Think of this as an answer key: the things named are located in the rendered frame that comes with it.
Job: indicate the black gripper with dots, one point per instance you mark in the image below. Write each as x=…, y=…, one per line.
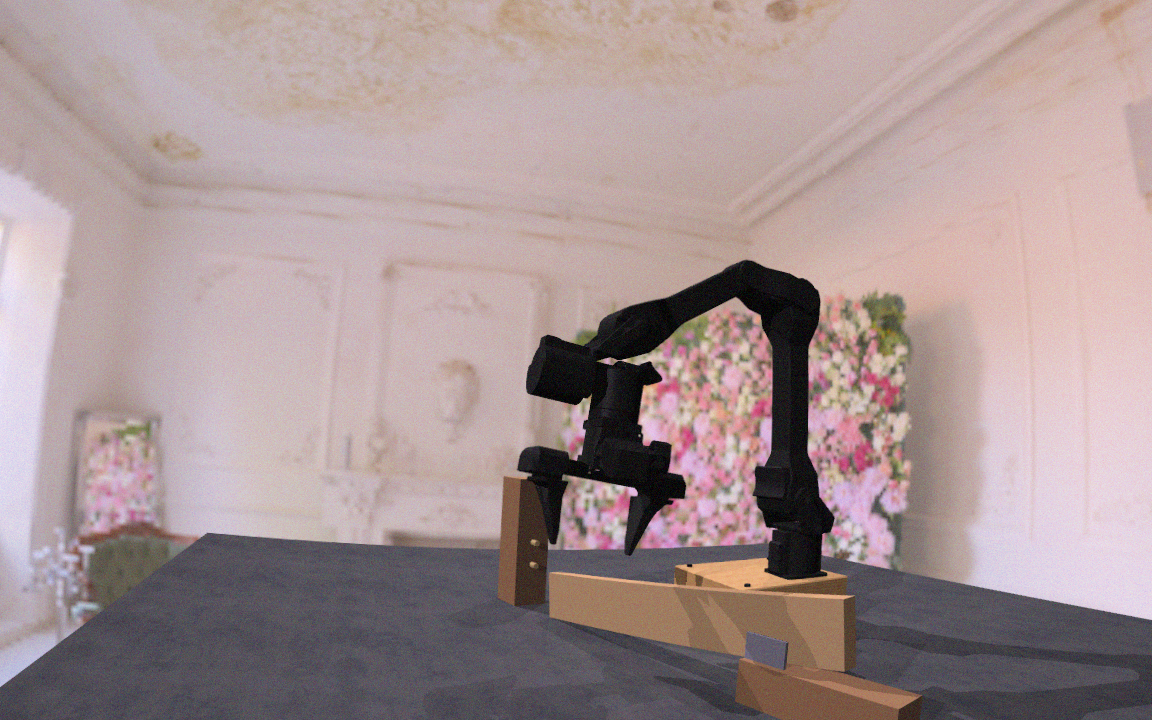
x=548, y=466

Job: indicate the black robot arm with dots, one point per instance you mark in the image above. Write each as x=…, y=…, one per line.
x=786, y=487

